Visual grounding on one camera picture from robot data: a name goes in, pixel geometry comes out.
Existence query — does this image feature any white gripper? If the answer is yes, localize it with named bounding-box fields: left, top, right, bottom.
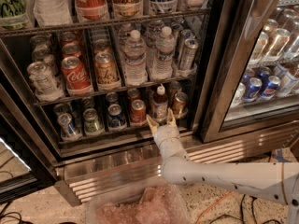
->
left=146, top=108, right=183, bottom=160

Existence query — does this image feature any white capped plastic bottle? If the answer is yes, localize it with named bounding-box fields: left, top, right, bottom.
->
left=151, top=85, right=168, bottom=121

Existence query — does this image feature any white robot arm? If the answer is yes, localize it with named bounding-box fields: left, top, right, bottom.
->
left=146, top=110, right=299, bottom=224

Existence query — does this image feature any copper can bottom shelf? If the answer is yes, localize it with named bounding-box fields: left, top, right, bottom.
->
left=171, top=92, right=188, bottom=118

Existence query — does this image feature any red can bottom shelf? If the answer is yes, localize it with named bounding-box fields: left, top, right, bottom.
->
left=130, top=100, right=146, bottom=125

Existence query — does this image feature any dark blue can bottom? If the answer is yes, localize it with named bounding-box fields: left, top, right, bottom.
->
left=107, top=104, right=127, bottom=131

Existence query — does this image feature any clear water bottle right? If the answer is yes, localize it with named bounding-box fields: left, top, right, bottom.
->
left=151, top=26, right=176, bottom=80

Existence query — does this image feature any clear water bottle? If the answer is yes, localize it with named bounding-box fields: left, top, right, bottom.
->
left=151, top=26, right=176, bottom=80
left=124, top=30, right=148, bottom=86

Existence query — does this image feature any clear water bottle left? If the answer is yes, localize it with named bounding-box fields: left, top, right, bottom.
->
left=124, top=30, right=148, bottom=86

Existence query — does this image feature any green can bottom shelf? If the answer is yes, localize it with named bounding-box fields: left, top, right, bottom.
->
left=83, top=108, right=105, bottom=136

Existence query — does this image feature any stainless fridge bottom grille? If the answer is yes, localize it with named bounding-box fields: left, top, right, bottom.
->
left=54, top=121, right=299, bottom=207

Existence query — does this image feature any stainless glass fridge door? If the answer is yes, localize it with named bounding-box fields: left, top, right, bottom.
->
left=198, top=0, right=298, bottom=146

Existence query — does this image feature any orange LaCroix can front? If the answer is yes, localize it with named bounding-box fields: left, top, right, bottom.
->
left=94, top=52, right=121, bottom=91

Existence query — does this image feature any orange lacroix can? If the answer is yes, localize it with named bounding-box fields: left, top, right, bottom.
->
left=112, top=0, right=143, bottom=18
left=94, top=52, right=121, bottom=91

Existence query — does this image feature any slim silver can front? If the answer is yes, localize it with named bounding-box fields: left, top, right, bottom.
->
left=178, top=38, right=199, bottom=71

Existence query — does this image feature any clear plastic bin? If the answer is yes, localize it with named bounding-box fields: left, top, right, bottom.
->
left=86, top=177, right=191, bottom=224

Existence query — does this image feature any red Coca-Cola can front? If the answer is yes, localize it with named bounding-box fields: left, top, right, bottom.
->
left=61, top=56, right=93, bottom=95

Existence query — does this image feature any blue Pepsi can left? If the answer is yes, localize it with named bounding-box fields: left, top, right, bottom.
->
left=243, top=77, right=263, bottom=102

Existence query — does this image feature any blue pepsi can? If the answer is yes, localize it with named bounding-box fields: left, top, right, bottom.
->
left=260, top=76, right=281, bottom=100
left=243, top=77, right=263, bottom=102

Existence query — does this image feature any blue Pepsi can right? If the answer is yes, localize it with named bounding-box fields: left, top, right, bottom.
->
left=260, top=76, right=281, bottom=100

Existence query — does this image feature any white silver can front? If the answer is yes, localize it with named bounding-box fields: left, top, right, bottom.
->
left=27, top=62, right=64, bottom=102

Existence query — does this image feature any orange LaCroix can top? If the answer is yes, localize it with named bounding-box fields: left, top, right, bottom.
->
left=112, top=0, right=143, bottom=18

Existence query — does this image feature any large Coca-Cola can top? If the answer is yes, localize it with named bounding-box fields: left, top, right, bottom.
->
left=75, top=0, right=107, bottom=21

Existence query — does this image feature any green LaCroix can top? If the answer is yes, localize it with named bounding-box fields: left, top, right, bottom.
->
left=0, top=0, right=31, bottom=30

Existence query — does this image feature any orange extension cord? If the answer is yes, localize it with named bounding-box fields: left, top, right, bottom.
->
left=195, top=151, right=274, bottom=224

